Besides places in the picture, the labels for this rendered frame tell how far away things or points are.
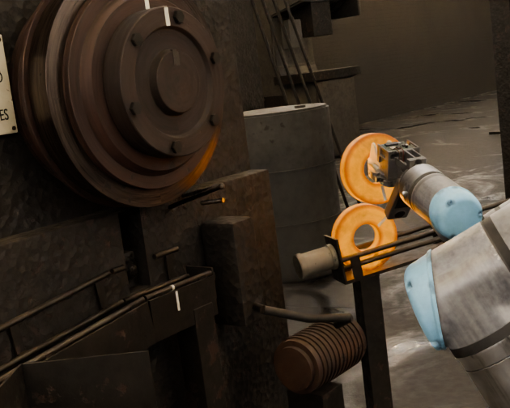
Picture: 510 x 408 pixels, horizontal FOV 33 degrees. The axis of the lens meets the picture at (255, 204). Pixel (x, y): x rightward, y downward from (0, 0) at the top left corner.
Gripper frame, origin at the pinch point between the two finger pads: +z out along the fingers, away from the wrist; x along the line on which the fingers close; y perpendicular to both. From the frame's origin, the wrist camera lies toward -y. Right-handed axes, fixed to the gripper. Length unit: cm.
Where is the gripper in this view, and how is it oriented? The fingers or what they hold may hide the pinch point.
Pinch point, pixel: (374, 159)
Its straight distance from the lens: 191.8
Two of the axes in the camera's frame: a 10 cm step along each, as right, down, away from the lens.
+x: -9.5, 1.6, -2.7
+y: -0.3, -9.1, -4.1
